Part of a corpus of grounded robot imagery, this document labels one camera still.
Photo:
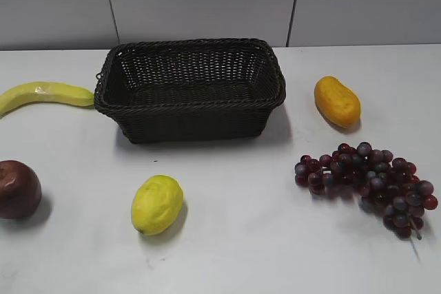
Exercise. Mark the purple grape bunch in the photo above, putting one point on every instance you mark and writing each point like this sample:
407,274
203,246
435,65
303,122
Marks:
387,186

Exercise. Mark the black woven basket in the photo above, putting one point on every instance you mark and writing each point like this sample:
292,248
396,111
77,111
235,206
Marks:
190,90

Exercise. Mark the yellow lemon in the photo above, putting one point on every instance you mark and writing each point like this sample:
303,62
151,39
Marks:
156,205

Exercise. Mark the orange mango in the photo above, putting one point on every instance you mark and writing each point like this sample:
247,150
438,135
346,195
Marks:
337,103

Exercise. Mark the yellow banana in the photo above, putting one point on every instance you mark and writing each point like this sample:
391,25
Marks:
45,92

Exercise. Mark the red apple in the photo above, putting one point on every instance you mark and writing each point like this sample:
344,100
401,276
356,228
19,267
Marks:
20,190

